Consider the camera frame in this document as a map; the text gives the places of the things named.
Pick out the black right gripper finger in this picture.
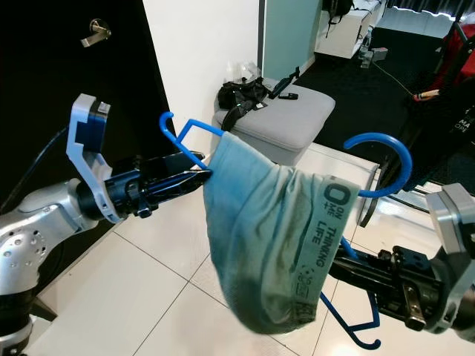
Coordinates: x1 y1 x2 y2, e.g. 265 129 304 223
330 261 396 291
349 249 396 266

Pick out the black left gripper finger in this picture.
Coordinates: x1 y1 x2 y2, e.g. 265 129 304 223
145 152 205 180
157 172 212 200

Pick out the grey green t-shirt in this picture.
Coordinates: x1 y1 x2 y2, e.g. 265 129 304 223
204 132 361 333

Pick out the blue plastic hanger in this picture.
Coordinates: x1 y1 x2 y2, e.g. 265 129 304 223
158 111 413 349

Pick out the clear plastic wrapper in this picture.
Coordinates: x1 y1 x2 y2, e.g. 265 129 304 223
226 61 261 81

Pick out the grey upholstered ottoman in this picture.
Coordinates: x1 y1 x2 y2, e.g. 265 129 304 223
212 78 336 165

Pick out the black handheld gadget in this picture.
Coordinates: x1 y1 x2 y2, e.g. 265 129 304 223
271 70 301 101

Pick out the black door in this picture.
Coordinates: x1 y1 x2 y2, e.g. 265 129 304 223
0 0 179 290

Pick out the black floor mat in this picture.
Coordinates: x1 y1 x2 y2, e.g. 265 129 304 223
293 7 475 149

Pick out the small grey floor device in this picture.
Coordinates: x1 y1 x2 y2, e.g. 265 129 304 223
360 43 390 69

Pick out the white low cabinet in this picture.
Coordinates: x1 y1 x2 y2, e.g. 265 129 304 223
315 0 379 60

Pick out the black backpack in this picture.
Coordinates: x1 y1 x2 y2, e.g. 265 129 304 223
323 0 353 27

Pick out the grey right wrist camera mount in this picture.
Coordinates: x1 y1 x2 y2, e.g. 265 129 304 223
425 182 475 343

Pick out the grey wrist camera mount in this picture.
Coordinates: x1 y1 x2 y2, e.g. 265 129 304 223
425 182 475 343
67 94 123 223

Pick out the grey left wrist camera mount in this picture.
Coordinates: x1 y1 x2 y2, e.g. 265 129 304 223
67 94 123 223

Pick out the black strap bag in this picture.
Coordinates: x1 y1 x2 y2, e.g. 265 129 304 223
217 78 268 131

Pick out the brass door lever handle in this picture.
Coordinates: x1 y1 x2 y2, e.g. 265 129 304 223
80 19 112 47

